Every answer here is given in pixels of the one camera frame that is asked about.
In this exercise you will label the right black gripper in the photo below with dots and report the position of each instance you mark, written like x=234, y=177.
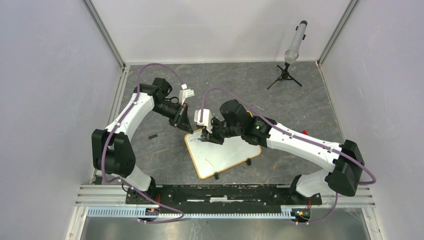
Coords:
x=206, y=136

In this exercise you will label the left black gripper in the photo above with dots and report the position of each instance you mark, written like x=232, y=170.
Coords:
x=185, y=126

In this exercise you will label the yellow framed whiteboard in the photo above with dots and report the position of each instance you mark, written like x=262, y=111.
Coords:
x=210, y=159

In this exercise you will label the black marker cap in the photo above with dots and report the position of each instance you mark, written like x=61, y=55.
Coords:
x=152, y=136

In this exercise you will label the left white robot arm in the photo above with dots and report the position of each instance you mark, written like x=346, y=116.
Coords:
x=112, y=151

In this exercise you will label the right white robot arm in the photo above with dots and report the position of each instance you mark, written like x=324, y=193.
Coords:
x=341, y=163

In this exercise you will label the blue red whiteboard eraser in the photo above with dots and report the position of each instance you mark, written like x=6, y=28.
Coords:
x=304, y=133

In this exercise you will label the black microphone tripod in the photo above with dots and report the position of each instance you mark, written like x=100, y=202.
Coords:
x=284, y=76

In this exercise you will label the silver microphone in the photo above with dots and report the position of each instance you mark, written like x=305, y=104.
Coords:
x=292, y=53

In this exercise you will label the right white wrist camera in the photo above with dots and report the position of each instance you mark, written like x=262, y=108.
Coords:
x=204, y=119

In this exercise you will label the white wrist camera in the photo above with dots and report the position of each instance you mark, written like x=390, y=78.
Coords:
x=185, y=93
x=204, y=119

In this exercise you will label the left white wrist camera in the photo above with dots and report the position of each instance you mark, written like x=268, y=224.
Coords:
x=185, y=93

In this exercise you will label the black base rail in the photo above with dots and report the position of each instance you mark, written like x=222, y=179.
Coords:
x=228, y=198

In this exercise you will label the grey slotted cable duct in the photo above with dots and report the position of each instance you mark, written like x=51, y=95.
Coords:
x=144, y=213

